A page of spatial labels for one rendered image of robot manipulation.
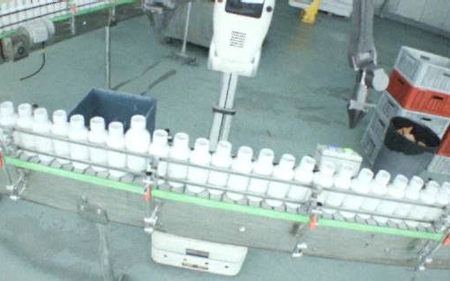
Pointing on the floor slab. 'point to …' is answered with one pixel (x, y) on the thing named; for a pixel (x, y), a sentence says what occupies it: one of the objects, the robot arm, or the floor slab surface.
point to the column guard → (309, 12)
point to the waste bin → (405, 149)
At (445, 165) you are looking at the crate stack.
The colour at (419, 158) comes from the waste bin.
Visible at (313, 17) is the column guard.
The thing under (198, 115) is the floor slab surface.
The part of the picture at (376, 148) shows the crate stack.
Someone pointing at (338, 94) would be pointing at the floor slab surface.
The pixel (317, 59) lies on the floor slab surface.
